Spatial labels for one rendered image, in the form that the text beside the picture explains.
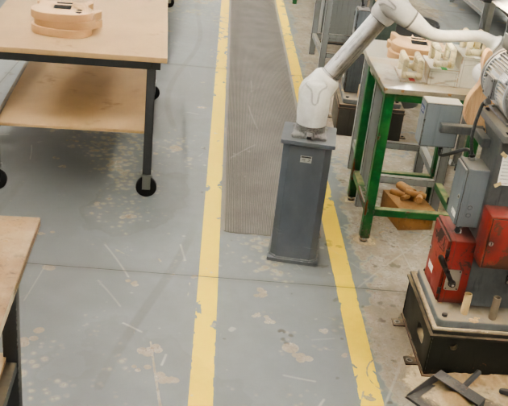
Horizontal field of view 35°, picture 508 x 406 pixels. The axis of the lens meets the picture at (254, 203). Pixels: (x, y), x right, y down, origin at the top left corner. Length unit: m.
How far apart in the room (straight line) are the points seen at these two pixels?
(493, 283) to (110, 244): 2.00
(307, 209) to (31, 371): 1.63
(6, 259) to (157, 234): 2.12
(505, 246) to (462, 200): 0.26
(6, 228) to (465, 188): 1.85
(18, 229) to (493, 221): 1.85
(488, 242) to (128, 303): 1.68
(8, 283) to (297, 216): 2.18
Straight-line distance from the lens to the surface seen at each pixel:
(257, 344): 3.69
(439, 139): 3.60
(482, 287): 3.67
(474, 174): 3.43
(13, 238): 2.59
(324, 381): 3.54
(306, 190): 4.16
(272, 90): 7.10
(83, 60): 4.57
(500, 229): 3.41
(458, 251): 3.52
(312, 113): 4.05
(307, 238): 4.28
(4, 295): 2.31
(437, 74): 4.49
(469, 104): 3.83
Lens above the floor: 2.14
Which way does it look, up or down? 26 degrees down
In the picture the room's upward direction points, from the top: 6 degrees clockwise
